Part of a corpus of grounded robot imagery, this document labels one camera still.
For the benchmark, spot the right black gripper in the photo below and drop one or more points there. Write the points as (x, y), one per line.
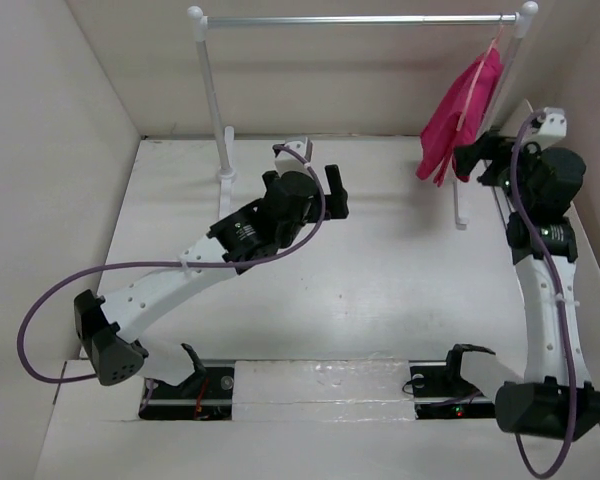
(493, 146)

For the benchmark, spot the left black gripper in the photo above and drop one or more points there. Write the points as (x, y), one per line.
(335, 197)

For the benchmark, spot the pink trousers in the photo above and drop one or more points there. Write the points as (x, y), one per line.
(458, 117)

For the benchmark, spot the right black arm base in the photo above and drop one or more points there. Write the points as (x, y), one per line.
(440, 393)

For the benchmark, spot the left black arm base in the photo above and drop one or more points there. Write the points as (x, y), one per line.
(205, 396)

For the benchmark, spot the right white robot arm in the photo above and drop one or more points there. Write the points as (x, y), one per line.
(554, 398)

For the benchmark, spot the white clothes rack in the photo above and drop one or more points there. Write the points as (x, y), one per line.
(520, 21)

